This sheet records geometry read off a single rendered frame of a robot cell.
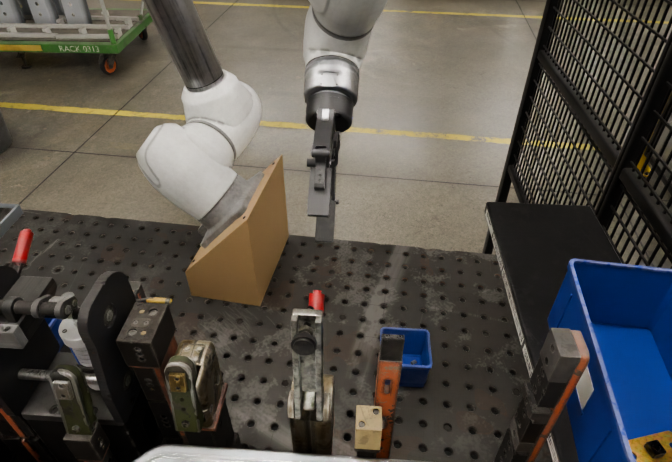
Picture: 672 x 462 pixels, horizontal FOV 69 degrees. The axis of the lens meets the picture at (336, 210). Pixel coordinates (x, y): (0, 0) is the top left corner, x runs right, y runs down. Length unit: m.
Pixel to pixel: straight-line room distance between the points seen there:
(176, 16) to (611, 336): 1.05
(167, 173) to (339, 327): 0.55
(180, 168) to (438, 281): 0.72
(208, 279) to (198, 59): 0.53
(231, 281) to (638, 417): 0.87
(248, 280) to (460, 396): 0.55
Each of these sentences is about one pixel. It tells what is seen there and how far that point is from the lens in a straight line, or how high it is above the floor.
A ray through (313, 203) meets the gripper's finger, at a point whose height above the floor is 1.26.
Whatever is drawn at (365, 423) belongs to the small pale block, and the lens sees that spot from 0.68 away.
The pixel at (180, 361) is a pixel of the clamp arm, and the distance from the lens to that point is 0.70.
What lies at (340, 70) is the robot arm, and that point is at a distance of 0.79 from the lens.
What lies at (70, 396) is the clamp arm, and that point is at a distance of 0.77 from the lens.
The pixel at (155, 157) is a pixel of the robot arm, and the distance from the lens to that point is 1.19.
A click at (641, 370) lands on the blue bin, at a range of 0.88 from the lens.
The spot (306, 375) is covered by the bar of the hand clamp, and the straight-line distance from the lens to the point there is 0.65.
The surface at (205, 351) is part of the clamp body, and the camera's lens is 0.75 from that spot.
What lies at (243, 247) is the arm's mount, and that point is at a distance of 1.14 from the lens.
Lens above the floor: 1.66
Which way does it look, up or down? 38 degrees down
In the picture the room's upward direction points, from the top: straight up
